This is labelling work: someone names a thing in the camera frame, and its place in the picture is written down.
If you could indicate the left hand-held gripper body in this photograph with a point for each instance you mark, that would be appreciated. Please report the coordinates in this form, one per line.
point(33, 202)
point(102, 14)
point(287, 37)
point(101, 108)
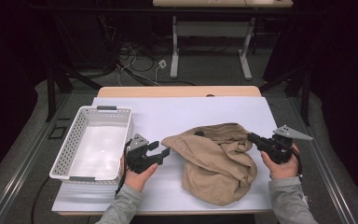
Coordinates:
point(138, 158)

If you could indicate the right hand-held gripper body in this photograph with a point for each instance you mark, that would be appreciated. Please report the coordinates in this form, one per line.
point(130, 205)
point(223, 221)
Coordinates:
point(275, 147)

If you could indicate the beige shorts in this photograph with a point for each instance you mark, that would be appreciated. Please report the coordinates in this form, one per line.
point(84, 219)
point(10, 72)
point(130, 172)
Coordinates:
point(211, 168)

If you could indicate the white perforated plastic basket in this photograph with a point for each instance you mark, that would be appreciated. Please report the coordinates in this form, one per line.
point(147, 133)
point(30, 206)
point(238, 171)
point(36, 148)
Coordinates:
point(74, 130)

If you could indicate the person's left hand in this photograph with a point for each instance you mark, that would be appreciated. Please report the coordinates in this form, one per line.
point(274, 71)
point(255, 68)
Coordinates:
point(136, 182)

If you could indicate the person's right hand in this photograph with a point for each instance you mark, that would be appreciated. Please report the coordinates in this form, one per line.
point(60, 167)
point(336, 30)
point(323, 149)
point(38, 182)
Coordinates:
point(281, 171)

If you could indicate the white table mat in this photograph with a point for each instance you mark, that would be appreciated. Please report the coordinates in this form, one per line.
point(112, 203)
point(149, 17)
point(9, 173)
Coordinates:
point(167, 115)

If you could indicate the wooden table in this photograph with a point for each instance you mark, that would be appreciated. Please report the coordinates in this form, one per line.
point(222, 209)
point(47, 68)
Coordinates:
point(167, 91)

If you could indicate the black metal stand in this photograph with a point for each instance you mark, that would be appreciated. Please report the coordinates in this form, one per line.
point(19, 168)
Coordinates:
point(51, 93)
point(306, 99)

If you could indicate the dark table grommet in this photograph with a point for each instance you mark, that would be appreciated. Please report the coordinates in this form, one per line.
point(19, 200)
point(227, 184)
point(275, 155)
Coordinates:
point(210, 95)

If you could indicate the white power adapter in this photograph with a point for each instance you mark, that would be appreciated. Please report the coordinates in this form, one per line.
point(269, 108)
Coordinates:
point(162, 63)

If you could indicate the dark curtain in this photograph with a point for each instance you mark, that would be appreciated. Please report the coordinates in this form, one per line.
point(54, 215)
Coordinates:
point(6, 93)
point(345, 93)

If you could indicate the white-legged desk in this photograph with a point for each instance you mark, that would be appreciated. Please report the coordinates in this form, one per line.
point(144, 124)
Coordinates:
point(174, 46)

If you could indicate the aluminium floor rail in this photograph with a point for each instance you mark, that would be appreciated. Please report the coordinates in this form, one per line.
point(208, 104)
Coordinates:
point(326, 174)
point(21, 168)

